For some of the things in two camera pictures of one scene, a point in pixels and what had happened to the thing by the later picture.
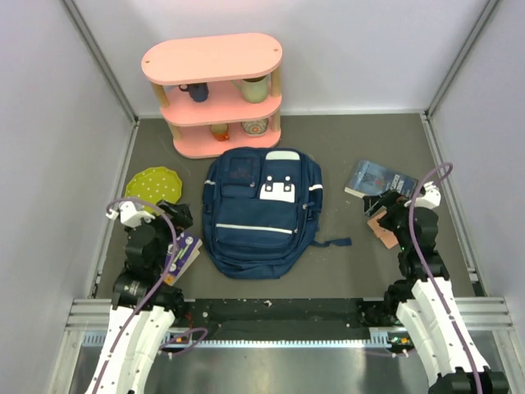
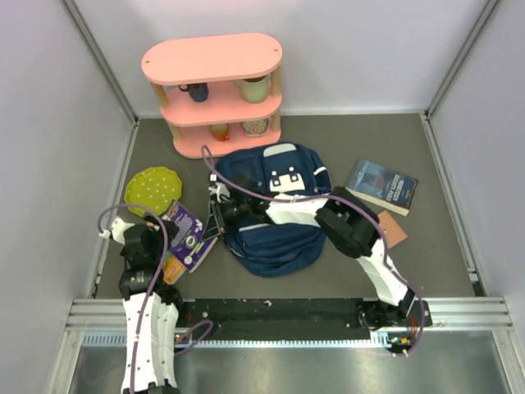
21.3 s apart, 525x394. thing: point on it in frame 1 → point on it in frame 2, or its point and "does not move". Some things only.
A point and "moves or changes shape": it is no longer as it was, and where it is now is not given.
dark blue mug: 198,92 does not move
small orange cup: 220,131 does not move
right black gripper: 394,202 → 218,221
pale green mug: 254,90 does not move
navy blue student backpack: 261,209 moves or changes shape
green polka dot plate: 156,184 does not move
